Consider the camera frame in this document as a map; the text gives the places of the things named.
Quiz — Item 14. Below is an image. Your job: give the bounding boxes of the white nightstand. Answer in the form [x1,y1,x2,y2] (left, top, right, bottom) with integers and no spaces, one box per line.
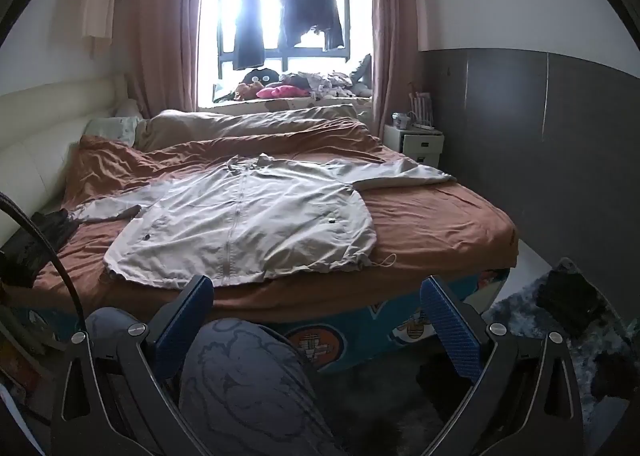
[383,123,445,171]

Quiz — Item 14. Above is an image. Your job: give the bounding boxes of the brown blanket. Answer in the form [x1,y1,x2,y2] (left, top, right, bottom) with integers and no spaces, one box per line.
[0,119,518,309]

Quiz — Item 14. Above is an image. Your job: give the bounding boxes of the pink curtain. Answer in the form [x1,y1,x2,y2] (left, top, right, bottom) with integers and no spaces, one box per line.
[371,0,431,137]
[115,0,210,119]

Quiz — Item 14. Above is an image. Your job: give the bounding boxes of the cream padded headboard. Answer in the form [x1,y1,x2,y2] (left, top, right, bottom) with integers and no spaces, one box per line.
[0,74,136,249]

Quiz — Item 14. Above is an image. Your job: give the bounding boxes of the black bag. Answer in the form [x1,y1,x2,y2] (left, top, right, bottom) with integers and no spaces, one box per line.
[535,267,610,333]

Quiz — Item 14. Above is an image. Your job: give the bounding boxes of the pink rack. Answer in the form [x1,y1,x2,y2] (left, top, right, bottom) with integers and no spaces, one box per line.
[407,90,434,125]

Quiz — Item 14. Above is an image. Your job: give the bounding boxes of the pale green pillow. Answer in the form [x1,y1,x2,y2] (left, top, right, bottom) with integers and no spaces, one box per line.
[85,115,142,145]

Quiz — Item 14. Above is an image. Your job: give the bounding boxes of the grey cushion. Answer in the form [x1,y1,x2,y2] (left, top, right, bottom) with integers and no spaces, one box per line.
[349,53,374,97]

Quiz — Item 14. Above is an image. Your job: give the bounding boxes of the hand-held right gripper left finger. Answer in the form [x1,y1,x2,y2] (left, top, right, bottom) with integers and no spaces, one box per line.
[50,275,215,456]

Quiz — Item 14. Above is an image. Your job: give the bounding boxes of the pile of mixed clothes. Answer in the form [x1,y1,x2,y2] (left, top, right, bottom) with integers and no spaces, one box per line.
[280,70,358,100]

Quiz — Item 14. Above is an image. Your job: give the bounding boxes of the black cable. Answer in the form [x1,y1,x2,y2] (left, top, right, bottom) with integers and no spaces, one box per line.
[0,192,86,332]

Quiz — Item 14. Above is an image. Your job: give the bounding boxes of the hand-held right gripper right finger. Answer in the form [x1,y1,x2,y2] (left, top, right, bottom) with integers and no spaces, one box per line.
[420,276,588,456]

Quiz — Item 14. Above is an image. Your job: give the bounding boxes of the grey shaggy rug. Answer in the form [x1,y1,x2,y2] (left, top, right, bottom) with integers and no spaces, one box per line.
[485,256,633,419]

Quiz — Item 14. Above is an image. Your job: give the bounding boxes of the beige zip jacket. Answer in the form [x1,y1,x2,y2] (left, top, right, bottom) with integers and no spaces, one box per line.
[70,152,457,287]

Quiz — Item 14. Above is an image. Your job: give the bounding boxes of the pink cloth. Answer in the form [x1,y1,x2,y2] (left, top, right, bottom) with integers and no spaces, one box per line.
[256,85,310,100]

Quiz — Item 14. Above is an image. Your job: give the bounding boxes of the person's patterned pants leg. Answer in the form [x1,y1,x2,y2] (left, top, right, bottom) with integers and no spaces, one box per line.
[85,307,353,456]

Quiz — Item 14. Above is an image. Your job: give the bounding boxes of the dark hanging garment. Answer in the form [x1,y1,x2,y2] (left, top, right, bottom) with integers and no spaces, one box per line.
[232,0,267,71]
[277,0,313,48]
[302,0,346,52]

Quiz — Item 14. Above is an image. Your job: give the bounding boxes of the stuffed toy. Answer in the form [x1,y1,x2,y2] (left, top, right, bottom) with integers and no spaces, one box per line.
[235,67,281,100]

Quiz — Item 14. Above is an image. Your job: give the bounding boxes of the beige duvet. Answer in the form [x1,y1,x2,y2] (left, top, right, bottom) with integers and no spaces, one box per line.
[135,104,371,152]

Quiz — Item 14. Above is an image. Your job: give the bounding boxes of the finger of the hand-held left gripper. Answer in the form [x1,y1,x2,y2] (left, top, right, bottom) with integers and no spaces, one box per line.
[32,209,77,252]

